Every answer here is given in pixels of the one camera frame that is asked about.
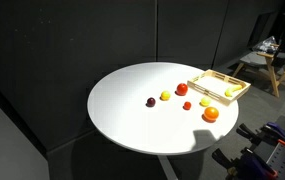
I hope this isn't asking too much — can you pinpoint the pale yellow toy lemon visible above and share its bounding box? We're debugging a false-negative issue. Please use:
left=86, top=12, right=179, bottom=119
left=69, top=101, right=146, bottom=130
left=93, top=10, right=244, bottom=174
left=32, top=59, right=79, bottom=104
left=200, top=97, right=211, bottom=107

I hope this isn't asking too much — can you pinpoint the toy orange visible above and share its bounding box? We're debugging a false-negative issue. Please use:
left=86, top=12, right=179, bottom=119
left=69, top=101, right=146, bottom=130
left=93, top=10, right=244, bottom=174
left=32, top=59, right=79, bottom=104
left=204, top=107, right=219, bottom=121

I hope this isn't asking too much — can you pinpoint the dark purple toy plum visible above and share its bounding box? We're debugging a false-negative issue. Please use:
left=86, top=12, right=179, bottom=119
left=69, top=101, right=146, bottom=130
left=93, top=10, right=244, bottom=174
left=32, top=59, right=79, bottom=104
left=147, top=97, right=156, bottom=107

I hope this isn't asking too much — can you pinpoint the yellow-orange toy fruit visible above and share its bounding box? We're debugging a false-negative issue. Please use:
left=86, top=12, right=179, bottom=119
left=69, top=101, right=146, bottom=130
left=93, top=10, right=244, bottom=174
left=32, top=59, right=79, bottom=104
left=160, top=91, right=171, bottom=101

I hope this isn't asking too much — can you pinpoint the large red toy tomato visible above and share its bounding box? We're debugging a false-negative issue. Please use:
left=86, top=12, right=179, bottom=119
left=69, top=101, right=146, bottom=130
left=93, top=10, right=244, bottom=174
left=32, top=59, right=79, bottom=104
left=176, top=83, right=188, bottom=96

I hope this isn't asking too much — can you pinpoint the small red toy fruit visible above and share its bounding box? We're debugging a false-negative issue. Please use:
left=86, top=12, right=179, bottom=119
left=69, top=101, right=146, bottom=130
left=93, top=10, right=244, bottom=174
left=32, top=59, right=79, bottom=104
left=183, top=101, right=192, bottom=110

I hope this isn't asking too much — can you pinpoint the wooden slatted tray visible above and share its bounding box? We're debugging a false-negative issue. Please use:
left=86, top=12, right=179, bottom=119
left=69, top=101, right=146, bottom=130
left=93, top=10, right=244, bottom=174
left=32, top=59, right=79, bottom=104
left=187, top=70, right=251, bottom=106

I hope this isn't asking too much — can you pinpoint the yellow toy banana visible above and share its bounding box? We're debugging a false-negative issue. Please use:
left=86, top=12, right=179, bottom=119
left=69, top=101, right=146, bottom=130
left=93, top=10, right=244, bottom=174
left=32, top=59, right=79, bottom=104
left=225, top=85, right=242, bottom=97

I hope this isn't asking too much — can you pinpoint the round white table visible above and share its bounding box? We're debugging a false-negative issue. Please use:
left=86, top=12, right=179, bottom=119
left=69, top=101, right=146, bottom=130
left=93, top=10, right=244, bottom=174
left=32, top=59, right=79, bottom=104
left=87, top=62, right=239, bottom=180

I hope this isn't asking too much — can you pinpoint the purple orange clamp lower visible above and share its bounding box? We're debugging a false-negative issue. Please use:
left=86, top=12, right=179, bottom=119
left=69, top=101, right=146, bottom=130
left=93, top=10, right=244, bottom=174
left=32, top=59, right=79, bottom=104
left=212, top=148, right=278, bottom=180

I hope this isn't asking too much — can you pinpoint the purple orange clamp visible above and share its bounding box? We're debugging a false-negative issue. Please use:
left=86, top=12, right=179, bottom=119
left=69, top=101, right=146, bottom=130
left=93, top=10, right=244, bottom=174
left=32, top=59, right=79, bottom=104
left=212, top=148, right=278, bottom=180
left=236, top=122, right=285, bottom=146

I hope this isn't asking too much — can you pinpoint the purple orange clamp upper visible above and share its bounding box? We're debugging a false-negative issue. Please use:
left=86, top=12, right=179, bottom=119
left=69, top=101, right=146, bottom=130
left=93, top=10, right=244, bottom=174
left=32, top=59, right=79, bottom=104
left=236, top=122, right=285, bottom=146

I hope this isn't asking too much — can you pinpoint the wooden chair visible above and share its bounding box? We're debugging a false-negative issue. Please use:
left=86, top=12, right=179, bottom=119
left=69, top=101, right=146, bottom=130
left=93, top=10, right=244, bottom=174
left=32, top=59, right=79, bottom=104
left=232, top=44, right=285, bottom=97

